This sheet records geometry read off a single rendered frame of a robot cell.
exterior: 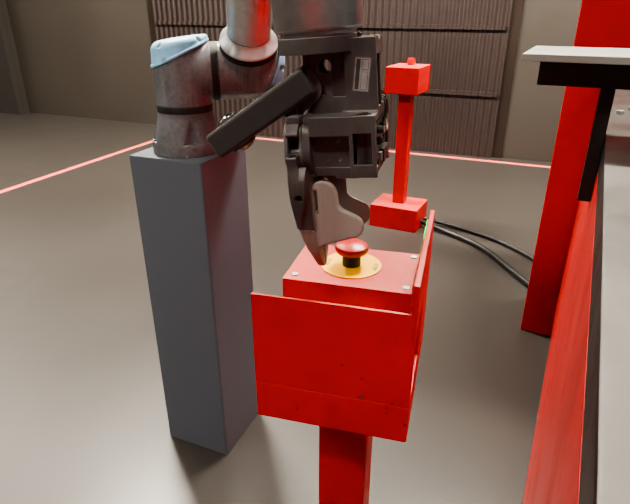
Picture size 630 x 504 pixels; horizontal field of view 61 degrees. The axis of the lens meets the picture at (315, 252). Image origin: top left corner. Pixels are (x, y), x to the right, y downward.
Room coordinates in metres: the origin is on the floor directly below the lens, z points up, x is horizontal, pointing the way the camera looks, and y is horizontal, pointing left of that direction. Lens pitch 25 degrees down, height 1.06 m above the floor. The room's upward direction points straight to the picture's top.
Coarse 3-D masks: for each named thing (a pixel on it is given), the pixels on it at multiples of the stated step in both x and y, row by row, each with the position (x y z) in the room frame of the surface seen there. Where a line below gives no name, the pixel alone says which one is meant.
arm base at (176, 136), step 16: (160, 112) 1.12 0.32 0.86; (176, 112) 1.11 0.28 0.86; (192, 112) 1.11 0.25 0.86; (208, 112) 1.14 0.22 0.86; (160, 128) 1.12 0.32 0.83; (176, 128) 1.10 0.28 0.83; (192, 128) 1.11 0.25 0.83; (208, 128) 1.13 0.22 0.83; (160, 144) 1.10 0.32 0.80; (176, 144) 1.09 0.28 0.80; (192, 144) 1.11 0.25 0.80; (208, 144) 1.11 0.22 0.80
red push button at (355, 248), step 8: (344, 240) 0.58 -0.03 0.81; (352, 240) 0.58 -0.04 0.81; (360, 240) 0.59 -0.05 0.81; (336, 248) 0.57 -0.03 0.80; (344, 248) 0.57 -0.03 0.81; (352, 248) 0.56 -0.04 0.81; (360, 248) 0.57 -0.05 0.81; (368, 248) 0.57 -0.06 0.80; (344, 256) 0.56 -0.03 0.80; (352, 256) 0.56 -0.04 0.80; (360, 256) 0.56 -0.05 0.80; (344, 264) 0.57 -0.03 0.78; (352, 264) 0.57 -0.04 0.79; (360, 264) 0.58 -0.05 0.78
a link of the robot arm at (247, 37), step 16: (240, 0) 1.05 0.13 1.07; (256, 0) 1.05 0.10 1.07; (240, 16) 1.06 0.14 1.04; (256, 16) 1.07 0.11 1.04; (224, 32) 1.14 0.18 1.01; (240, 32) 1.08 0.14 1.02; (256, 32) 1.09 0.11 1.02; (272, 32) 1.16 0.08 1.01; (224, 48) 1.12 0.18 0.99; (240, 48) 1.10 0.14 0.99; (256, 48) 1.11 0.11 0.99; (272, 48) 1.13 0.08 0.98; (224, 64) 1.13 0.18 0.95; (240, 64) 1.11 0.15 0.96; (256, 64) 1.11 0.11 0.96; (272, 64) 1.14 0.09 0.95; (224, 80) 1.12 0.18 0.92; (240, 80) 1.13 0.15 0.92; (256, 80) 1.13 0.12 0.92; (272, 80) 1.14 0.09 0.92; (224, 96) 1.15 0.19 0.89; (240, 96) 1.15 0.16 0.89; (256, 96) 1.16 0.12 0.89
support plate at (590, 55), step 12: (540, 48) 0.91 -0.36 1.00; (552, 48) 0.91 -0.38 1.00; (564, 48) 0.91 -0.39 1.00; (576, 48) 0.91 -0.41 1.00; (588, 48) 0.91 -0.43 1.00; (600, 48) 0.91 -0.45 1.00; (612, 48) 0.91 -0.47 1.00; (624, 48) 0.91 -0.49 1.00; (528, 60) 0.81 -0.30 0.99; (540, 60) 0.80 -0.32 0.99; (552, 60) 0.79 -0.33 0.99; (564, 60) 0.79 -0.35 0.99; (576, 60) 0.78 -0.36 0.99; (588, 60) 0.77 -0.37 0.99; (600, 60) 0.77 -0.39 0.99; (612, 60) 0.76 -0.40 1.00; (624, 60) 0.75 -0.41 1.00
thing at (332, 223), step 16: (320, 192) 0.46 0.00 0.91; (336, 192) 0.46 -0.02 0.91; (320, 208) 0.46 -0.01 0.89; (336, 208) 0.46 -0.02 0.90; (320, 224) 0.47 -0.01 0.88; (336, 224) 0.46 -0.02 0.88; (352, 224) 0.46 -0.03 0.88; (304, 240) 0.46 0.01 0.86; (320, 240) 0.46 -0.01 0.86; (336, 240) 0.46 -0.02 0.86; (320, 256) 0.47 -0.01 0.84
